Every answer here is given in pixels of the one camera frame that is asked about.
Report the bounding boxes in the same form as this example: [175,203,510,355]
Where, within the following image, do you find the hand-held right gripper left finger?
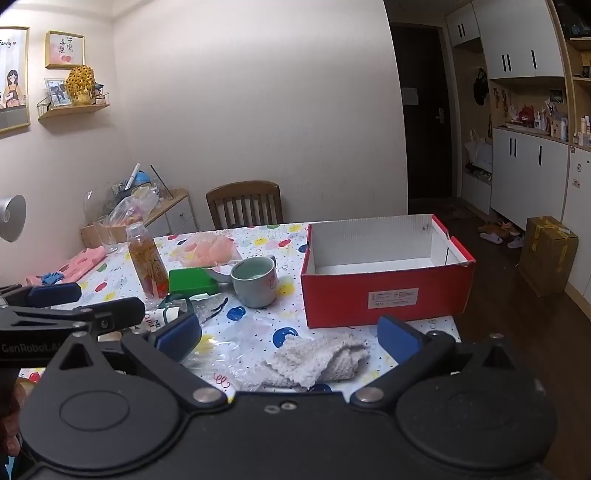
[41,313,229,412]

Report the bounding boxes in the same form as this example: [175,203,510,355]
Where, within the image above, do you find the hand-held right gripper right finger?
[350,315,540,411]

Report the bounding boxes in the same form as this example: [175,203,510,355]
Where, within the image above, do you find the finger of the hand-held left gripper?
[0,282,83,309]
[76,296,146,334]

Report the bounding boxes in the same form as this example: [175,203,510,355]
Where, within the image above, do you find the white pink printed packet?
[134,307,185,334]

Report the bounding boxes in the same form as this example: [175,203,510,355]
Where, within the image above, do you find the black face mask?
[159,295,229,324]

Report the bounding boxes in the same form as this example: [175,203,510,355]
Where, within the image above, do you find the red cardboard box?
[300,213,476,329]

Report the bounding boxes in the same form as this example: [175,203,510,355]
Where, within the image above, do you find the green sponge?
[168,268,219,296]

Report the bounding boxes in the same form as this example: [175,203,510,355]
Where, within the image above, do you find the clear plastic bag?
[185,300,287,388]

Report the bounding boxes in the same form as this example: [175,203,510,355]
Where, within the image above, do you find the white knitted cloth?
[261,335,370,391]

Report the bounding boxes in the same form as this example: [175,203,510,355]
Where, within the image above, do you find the pink mesh bath puff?
[178,232,243,268]

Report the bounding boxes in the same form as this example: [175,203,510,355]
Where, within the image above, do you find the person's left hand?
[0,383,24,462]

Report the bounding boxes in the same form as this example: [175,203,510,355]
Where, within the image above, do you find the pink patterned cloth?
[25,247,108,287]

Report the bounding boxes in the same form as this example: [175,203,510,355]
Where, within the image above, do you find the amber tea bottle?
[126,222,169,300]

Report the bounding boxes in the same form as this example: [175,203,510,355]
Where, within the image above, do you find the clear drinking glass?
[93,216,118,254]

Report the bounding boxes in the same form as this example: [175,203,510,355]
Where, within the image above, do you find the grey round lamp head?
[0,195,27,243]

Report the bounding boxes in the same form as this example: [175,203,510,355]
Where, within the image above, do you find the pale green mug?
[230,255,279,308]

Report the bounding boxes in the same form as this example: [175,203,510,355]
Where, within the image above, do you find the clear bag of snacks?
[108,187,160,227]

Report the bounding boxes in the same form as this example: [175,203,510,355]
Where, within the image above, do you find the white drawer side cabinet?
[81,187,199,250]

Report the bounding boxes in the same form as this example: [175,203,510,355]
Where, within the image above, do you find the balloon print tablecloth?
[18,222,462,393]

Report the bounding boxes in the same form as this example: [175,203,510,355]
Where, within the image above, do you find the group of shoes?
[478,222,526,250]

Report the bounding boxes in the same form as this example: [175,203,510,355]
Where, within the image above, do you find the wooden chair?
[206,181,284,230]

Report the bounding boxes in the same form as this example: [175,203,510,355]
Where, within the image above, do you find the brown cardboard box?
[517,216,579,297]

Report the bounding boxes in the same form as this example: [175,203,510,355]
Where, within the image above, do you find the white lower cabinet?
[489,127,571,229]

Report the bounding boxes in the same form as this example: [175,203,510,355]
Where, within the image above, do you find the white shopping bag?
[464,129,494,174]

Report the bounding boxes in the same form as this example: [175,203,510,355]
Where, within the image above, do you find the dark entrance door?
[390,25,455,201]

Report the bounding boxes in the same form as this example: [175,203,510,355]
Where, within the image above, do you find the gold ornament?
[65,66,96,106]

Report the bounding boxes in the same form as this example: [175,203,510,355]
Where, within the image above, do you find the large framed poster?
[0,26,31,134]

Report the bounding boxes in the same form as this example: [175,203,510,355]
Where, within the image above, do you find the white sticker cabinet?
[561,145,591,296]

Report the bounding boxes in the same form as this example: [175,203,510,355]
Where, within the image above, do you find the small framed picture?
[45,30,85,70]

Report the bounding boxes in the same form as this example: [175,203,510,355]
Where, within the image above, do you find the black hanging bag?
[473,68,489,106]

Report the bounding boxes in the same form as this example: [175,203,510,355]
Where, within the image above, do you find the wooden wall shelf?
[38,92,110,121]

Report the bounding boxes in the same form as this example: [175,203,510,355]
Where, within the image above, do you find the small photo frame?
[45,78,71,108]

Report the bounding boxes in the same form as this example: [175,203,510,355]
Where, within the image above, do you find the white upper wall cabinets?
[445,0,566,81]

